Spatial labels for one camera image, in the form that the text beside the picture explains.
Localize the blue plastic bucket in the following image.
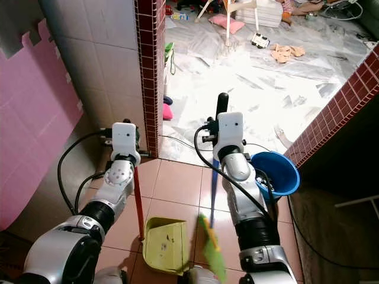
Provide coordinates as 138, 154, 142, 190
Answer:
249, 150, 301, 200

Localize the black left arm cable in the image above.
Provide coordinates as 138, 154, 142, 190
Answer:
57, 130, 114, 215

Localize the small white toy car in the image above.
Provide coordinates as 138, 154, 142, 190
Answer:
249, 32, 271, 50

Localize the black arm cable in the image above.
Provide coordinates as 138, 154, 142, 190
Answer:
57, 130, 114, 215
192, 124, 274, 220

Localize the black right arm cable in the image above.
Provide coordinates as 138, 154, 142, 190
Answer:
192, 124, 274, 220

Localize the green hanging item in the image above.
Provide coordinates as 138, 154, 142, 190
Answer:
164, 41, 176, 75

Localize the pale twisted scrap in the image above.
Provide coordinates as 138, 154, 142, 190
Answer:
274, 124, 294, 149

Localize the beige crumpled cloth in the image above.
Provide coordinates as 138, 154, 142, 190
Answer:
269, 43, 306, 64

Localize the white plastic chair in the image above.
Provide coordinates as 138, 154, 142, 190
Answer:
198, 0, 262, 49

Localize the white storage box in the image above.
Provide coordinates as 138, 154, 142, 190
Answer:
233, 0, 285, 29

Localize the red tiled pillar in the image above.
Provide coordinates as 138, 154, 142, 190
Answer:
134, 0, 167, 158

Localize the thick black floor cable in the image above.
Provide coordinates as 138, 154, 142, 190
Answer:
287, 195, 356, 272

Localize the grey right robot leg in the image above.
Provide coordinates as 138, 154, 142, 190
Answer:
182, 266, 221, 284

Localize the small pink slipper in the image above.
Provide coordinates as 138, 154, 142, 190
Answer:
162, 95, 174, 121

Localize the yellow dustpan with red handle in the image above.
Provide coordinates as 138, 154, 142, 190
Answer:
133, 166, 190, 277

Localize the thin black floor cable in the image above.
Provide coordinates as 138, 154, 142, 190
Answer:
161, 134, 215, 153

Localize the sitting person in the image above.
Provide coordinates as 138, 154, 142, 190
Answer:
281, 0, 327, 16

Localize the pink pillow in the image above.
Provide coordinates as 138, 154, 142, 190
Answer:
208, 12, 247, 35

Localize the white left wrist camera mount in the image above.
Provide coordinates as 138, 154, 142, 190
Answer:
111, 121, 140, 164

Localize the green broom with blue handle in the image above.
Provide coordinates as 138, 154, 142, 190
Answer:
196, 92, 230, 284

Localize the grey robot leg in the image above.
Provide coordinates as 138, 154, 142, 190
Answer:
182, 266, 221, 284
91, 266, 126, 284

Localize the red tiled low wall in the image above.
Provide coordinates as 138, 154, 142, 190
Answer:
284, 44, 379, 170

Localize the grey left robot leg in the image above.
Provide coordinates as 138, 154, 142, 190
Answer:
91, 266, 126, 284

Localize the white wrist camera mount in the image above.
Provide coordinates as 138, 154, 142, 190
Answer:
214, 111, 246, 156
111, 121, 140, 164

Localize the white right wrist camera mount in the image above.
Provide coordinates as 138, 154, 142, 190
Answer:
214, 111, 246, 156

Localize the pink foam mat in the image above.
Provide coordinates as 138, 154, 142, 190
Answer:
0, 18, 84, 232

